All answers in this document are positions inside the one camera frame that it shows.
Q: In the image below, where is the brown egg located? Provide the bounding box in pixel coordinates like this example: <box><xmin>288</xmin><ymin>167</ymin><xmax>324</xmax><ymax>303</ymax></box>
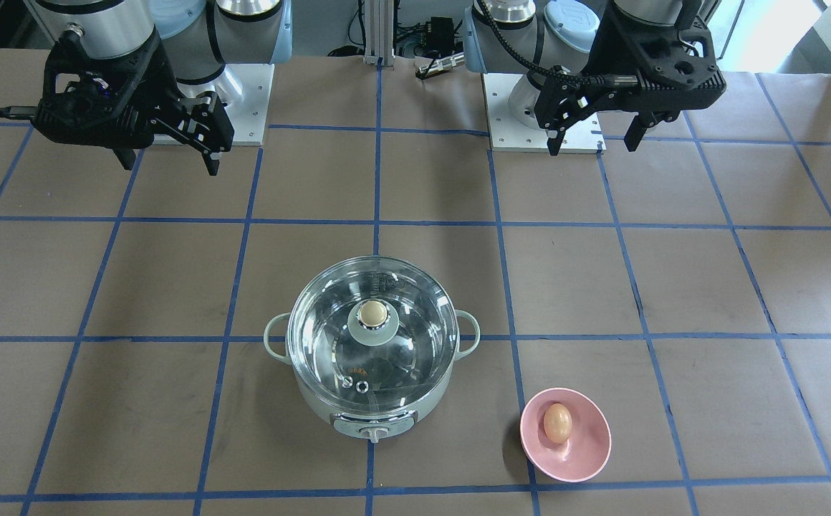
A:
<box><xmin>542</xmin><ymin>403</ymin><xmax>573</xmax><ymax>444</ymax></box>

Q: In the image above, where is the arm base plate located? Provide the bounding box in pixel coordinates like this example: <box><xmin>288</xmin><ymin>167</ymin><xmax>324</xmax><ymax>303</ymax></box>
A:
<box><xmin>481</xmin><ymin>73</ymin><xmax>606</xmax><ymax>154</ymax></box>
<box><xmin>178</xmin><ymin>63</ymin><xmax>276</xmax><ymax>147</ymax></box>

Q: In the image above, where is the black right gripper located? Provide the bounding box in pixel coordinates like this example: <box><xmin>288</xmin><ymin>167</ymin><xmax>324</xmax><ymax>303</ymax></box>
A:
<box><xmin>32</xmin><ymin>29</ymin><xmax>234</xmax><ymax>177</ymax></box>

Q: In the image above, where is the pink bowl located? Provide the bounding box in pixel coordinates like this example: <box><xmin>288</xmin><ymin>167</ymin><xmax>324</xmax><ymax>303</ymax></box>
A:
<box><xmin>519</xmin><ymin>386</ymin><xmax>612</xmax><ymax>483</ymax></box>

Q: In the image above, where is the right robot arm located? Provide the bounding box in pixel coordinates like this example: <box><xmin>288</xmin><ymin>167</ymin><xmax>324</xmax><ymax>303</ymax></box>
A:
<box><xmin>29</xmin><ymin>1</ymin><xmax>292</xmax><ymax>176</ymax></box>

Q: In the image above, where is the glass pot lid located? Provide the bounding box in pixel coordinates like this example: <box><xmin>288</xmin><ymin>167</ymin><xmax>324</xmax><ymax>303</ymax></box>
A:
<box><xmin>287</xmin><ymin>256</ymin><xmax>459</xmax><ymax>414</ymax></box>

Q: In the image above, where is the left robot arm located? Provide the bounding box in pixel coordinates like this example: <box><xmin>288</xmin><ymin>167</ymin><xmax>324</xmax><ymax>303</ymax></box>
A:
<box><xmin>463</xmin><ymin>1</ymin><xmax>726</xmax><ymax>156</ymax></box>

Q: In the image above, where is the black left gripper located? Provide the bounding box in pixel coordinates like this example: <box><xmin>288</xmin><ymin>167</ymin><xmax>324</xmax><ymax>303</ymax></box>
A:
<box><xmin>534</xmin><ymin>10</ymin><xmax>727</xmax><ymax>156</ymax></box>

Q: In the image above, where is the pale green electric pot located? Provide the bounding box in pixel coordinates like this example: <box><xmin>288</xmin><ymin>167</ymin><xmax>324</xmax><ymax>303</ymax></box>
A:
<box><xmin>264</xmin><ymin>256</ymin><xmax>481</xmax><ymax>444</ymax></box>

